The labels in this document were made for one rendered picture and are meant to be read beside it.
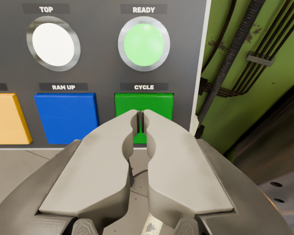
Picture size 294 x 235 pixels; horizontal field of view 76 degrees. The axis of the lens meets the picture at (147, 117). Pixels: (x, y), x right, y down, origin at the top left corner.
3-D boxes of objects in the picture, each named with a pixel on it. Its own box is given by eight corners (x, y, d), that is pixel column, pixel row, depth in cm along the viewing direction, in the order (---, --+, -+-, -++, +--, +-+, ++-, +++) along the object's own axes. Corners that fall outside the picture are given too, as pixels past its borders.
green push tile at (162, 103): (171, 144, 27) (174, 95, 24) (118, 144, 27) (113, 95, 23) (169, 137, 29) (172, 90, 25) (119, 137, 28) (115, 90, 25)
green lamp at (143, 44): (156, 75, 22) (158, 43, 18) (121, 63, 23) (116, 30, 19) (166, 58, 23) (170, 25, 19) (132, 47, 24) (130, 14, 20)
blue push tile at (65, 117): (100, 144, 27) (93, 95, 23) (47, 144, 27) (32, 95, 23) (102, 137, 29) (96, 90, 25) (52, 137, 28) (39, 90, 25)
